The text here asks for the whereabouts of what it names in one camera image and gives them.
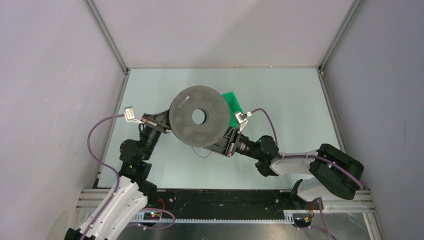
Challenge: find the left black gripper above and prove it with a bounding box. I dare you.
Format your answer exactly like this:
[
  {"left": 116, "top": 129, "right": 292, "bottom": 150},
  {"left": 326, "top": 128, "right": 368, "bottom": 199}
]
[{"left": 140, "top": 105, "right": 180, "bottom": 160}]

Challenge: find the controller board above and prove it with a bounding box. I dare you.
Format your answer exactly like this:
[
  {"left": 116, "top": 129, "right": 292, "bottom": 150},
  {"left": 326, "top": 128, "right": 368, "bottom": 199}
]
[
  {"left": 142, "top": 211, "right": 162, "bottom": 221},
  {"left": 293, "top": 217, "right": 313, "bottom": 230}
]

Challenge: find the aluminium frame post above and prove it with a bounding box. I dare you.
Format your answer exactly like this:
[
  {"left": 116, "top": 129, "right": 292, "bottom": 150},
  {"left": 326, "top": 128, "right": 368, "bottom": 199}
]
[
  {"left": 318, "top": 0, "right": 365, "bottom": 72},
  {"left": 83, "top": 0, "right": 129, "bottom": 75}
]

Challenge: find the aluminium frame left post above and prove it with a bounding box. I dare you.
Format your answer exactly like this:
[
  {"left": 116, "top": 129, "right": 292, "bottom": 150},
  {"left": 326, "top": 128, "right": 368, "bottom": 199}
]
[{"left": 83, "top": 0, "right": 129, "bottom": 75}]

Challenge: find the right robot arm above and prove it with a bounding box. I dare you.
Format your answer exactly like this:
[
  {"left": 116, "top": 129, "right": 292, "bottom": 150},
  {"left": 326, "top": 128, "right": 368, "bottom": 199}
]
[{"left": 206, "top": 127, "right": 364, "bottom": 209}]

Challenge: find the right controller board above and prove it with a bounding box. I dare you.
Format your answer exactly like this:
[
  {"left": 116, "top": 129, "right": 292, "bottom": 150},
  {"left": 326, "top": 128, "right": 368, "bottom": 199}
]
[{"left": 293, "top": 217, "right": 313, "bottom": 230}]

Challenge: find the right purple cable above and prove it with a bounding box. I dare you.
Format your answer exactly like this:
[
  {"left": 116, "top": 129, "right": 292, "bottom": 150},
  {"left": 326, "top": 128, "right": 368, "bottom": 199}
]
[{"left": 246, "top": 108, "right": 365, "bottom": 191}]

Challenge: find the left controller board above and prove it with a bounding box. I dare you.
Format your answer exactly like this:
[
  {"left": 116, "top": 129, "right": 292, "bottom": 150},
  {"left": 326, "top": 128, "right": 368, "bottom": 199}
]
[{"left": 142, "top": 211, "right": 162, "bottom": 221}]

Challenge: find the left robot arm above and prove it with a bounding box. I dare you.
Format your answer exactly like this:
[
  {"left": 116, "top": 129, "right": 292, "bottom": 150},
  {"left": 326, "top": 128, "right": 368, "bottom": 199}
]
[{"left": 64, "top": 108, "right": 171, "bottom": 240}]

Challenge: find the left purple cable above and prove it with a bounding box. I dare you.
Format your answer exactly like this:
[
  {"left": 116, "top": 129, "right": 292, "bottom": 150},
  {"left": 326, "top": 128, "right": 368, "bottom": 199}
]
[{"left": 79, "top": 114, "right": 128, "bottom": 240}]

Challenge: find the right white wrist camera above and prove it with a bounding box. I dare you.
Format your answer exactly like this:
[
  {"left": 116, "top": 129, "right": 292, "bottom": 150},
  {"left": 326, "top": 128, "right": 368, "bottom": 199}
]
[{"left": 234, "top": 111, "right": 252, "bottom": 132}]

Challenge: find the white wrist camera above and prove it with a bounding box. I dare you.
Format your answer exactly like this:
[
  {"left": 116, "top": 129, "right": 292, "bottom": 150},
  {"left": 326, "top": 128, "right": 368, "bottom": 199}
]
[
  {"left": 234, "top": 111, "right": 252, "bottom": 132},
  {"left": 123, "top": 106, "right": 143, "bottom": 124}
]

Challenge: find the green plastic bin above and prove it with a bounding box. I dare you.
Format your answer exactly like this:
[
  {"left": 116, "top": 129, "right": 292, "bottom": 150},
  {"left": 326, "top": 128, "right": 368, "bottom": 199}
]
[{"left": 222, "top": 91, "right": 244, "bottom": 127}]

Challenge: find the aluminium frame right post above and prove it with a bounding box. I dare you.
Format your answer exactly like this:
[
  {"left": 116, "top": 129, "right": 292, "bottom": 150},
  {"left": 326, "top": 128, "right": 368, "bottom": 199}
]
[{"left": 318, "top": 0, "right": 365, "bottom": 72}]

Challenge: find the thin dark wire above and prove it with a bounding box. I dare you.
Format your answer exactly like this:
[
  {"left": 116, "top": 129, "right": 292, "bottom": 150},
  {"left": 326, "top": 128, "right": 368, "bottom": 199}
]
[{"left": 191, "top": 146, "right": 213, "bottom": 159}]

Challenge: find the purple cable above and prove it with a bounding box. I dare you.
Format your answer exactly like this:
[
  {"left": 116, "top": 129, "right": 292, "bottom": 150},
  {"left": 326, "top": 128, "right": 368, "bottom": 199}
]
[
  {"left": 79, "top": 114, "right": 128, "bottom": 240},
  {"left": 246, "top": 108, "right": 365, "bottom": 191}
]

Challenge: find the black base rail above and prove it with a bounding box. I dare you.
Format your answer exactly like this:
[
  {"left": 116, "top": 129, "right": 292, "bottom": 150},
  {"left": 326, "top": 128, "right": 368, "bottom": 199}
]
[{"left": 145, "top": 188, "right": 324, "bottom": 221}]

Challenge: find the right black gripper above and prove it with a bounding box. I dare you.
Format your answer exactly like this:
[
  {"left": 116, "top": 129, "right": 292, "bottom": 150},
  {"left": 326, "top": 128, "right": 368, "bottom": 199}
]
[{"left": 202, "top": 126, "right": 262, "bottom": 161}]

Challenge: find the grey perforated cable spool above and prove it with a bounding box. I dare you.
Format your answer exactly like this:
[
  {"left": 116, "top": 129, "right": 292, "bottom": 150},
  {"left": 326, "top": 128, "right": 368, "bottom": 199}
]
[{"left": 169, "top": 85, "right": 230, "bottom": 148}]

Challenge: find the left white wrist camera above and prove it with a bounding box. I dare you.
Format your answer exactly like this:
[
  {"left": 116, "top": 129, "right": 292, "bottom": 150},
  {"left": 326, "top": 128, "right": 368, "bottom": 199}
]
[{"left": 123, "top": 106, "right": 143, "bottom": 124}]

